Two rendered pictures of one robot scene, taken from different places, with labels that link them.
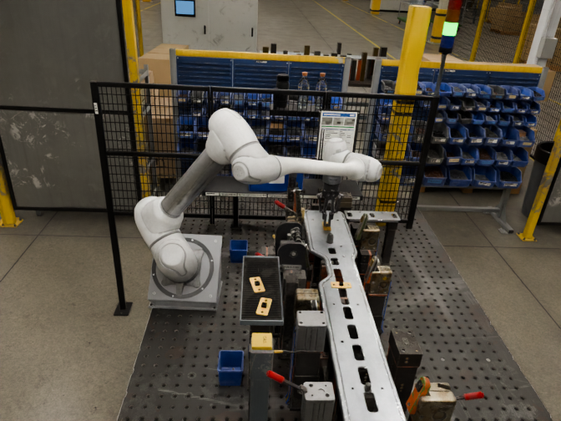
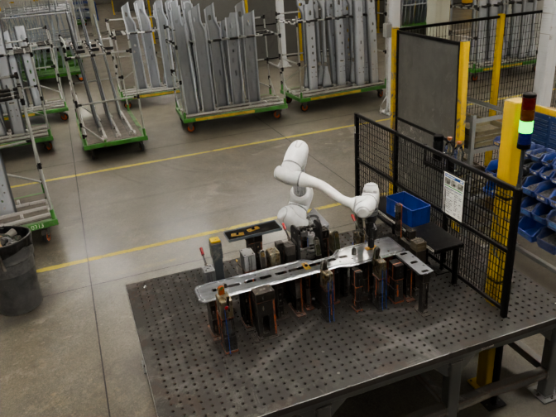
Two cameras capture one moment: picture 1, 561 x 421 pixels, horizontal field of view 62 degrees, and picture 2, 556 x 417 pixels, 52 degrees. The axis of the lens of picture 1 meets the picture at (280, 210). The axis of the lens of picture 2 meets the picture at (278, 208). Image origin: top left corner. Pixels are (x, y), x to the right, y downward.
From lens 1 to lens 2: 3.34 m
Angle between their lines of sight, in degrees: 66
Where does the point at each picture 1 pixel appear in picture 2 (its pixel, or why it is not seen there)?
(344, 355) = (245, 277)
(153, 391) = (234, 265)
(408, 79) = (502, 165)
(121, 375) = not seen: hidden behind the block
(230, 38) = not seen: outside the picture
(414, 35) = (505, 125)
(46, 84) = (419, 109)
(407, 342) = (261, 289)
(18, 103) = (407, 118)
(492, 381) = (316, 375)
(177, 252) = (283, 213)
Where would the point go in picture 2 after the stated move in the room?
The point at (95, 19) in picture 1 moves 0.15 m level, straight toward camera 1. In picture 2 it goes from (447, 68) to (437, 70)
